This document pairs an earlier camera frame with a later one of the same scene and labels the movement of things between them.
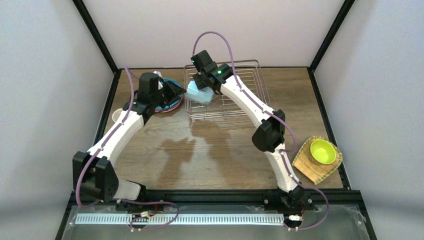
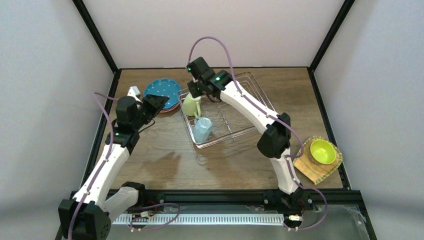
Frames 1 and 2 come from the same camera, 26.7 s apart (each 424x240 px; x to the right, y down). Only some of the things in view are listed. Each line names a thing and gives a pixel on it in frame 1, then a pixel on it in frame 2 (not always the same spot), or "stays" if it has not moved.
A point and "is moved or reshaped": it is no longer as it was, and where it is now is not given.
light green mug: [116, 114] is moved or reshaped
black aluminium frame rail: [220, 197] stays
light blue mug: [203, 95] is moved or reshaped
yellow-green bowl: [323, 151] stays
